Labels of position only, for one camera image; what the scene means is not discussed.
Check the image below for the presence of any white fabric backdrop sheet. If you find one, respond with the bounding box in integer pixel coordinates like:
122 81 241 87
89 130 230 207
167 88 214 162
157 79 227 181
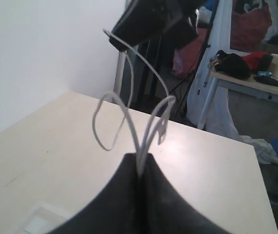
186 0 278 165

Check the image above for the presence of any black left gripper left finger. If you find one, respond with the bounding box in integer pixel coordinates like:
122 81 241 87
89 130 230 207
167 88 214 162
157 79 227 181
50 154 139 234

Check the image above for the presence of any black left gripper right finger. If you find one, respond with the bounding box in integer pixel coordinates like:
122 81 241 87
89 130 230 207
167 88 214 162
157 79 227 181
141 154 228 234

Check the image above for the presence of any pink plastic bag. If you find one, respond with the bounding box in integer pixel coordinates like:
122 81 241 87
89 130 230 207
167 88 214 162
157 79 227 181
171 29 209 79

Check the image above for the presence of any black cloth pile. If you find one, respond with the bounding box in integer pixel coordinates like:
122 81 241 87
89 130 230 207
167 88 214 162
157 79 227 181
215 50 251 80

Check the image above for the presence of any white side table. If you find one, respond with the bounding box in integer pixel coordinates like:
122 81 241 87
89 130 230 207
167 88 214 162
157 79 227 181
197 56 278 130

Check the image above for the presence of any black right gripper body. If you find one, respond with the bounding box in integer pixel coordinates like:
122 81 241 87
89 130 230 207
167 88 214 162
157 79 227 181
111 0 199 49

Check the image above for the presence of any clear plastic open case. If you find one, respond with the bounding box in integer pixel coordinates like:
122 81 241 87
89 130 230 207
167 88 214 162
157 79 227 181
14 204 72 234

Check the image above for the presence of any black metal shelf rack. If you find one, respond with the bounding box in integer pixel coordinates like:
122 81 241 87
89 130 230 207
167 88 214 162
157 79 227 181
139 36 198 103

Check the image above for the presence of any red cloth bag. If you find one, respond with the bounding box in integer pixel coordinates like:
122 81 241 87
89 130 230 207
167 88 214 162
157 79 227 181
230 0 272 52

